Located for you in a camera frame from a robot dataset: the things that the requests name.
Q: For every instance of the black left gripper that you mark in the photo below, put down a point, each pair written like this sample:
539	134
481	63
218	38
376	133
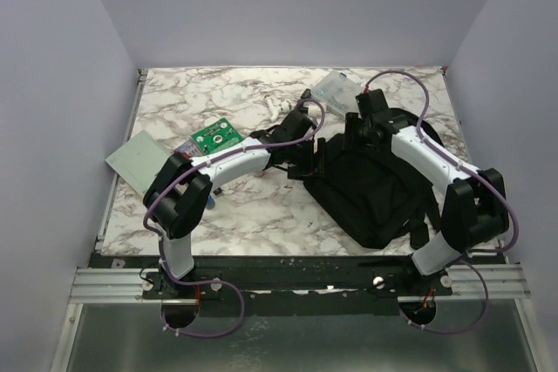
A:
307	169

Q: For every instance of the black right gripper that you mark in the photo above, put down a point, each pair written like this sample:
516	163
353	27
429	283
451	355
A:
351	139

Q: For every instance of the black student backpack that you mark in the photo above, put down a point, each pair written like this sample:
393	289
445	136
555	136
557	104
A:
374	196

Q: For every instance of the blue capped small bottle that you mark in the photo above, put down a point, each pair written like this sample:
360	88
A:
211	201

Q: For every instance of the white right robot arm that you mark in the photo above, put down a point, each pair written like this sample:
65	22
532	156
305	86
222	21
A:
473	211

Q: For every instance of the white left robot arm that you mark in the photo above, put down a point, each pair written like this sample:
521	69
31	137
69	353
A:
176	200

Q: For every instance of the black and white valve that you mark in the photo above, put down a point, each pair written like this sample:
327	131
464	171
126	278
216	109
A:
307	105

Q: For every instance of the white plastic pipe fitting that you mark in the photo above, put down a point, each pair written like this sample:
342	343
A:
276	107

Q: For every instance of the clear plastic organizer box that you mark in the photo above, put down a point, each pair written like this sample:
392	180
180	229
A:
338	92

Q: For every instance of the green paperback book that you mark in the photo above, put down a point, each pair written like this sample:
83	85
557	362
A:
217	137

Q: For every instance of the purple red paperback book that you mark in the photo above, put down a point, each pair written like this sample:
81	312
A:
189	149

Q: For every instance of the black mounting plate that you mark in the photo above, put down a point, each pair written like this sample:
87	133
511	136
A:
225	286

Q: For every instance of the grey-green notebook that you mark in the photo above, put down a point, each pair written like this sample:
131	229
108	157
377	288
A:
138	161

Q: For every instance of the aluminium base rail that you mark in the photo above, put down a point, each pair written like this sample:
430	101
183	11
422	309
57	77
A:
124	286

